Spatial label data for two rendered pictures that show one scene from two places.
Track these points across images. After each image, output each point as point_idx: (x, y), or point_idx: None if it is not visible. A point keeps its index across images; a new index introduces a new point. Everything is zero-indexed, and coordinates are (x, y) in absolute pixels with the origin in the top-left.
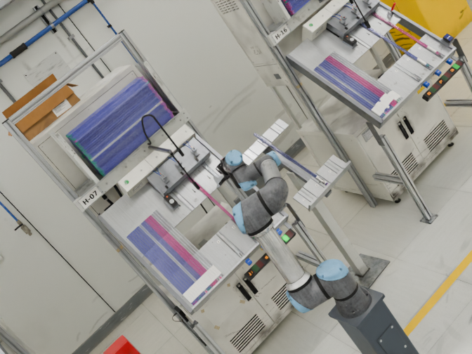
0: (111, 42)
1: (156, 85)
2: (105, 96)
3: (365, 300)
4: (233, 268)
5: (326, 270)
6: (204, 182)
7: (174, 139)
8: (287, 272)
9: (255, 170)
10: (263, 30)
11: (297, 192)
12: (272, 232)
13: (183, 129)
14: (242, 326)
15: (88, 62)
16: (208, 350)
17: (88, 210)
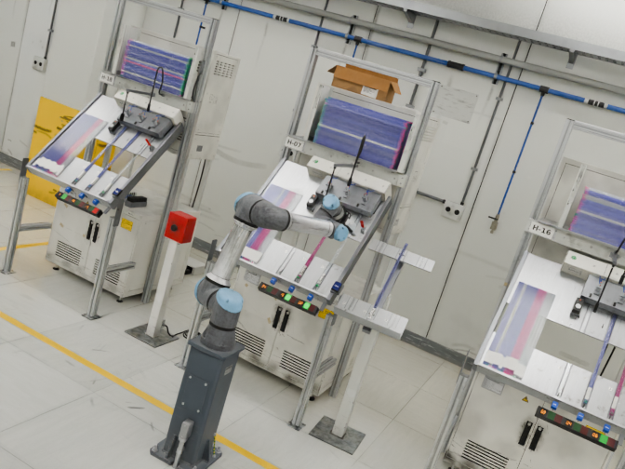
0: (420, 79)
1: None
2: (387, 111)
3: (214, 341)
4: (261, 269)
5: (227, 292)
6: None
7: (371, 180)
8: (217, 261)
9: None
10: (533, 210)
11: (350, 296)
12: (241, 231)
13: (384, 183)
14: (251, 332)
15: (394, 73)
16: None
17: (286, 149)
